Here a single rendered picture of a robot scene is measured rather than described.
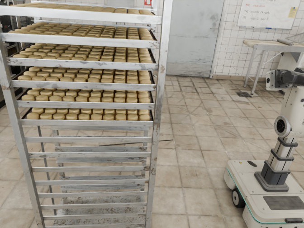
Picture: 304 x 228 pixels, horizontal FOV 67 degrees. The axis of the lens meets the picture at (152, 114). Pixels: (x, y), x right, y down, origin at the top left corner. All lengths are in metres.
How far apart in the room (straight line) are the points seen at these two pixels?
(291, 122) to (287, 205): 0.64
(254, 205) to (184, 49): 3.74
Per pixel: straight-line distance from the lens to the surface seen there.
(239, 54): 5.36
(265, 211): 1.96
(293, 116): 1.79
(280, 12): 5.51
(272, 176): 2.08
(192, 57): 5.13
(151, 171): 1.20
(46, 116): 1.14
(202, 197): 2.22
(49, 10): 0.95
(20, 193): 2.35
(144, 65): 0.95
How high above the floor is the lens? 1.59
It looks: 28 degrees down
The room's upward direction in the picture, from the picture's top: 4 degrees clockwise
